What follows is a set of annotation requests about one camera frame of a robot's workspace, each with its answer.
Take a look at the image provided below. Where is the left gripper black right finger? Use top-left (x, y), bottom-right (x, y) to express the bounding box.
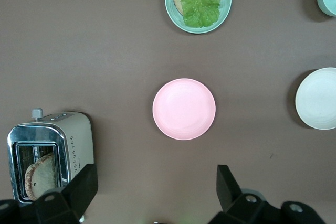
top-left (208, 165), bottom-right (327, 224)

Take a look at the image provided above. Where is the toast slice in toaster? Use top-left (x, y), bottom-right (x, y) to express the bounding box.
top-left (24, 152), bottom-right (57, 201)

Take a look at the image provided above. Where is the green plate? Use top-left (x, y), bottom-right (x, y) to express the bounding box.
top-left (164, 0), bottom-right (233, 35)

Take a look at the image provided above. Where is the pink shallow bowl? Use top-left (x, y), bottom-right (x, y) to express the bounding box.
top-left (152, 78), bottom-right (217, 141)

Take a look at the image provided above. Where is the beige and chrome toaster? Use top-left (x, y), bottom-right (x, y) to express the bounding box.
top-left (7, 108), bottom-right (95, 204)

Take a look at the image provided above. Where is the beige shallow bowl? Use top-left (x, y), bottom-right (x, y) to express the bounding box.
top-left (295, 67), bottom-right (336, 130)

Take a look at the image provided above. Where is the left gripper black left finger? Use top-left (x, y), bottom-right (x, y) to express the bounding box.
top-left (0, 164), bottom-right (99, 224)

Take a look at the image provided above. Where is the green lettuce leaf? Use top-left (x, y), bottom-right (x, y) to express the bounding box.
top-left (180, 0), bottom-right (222, 28)

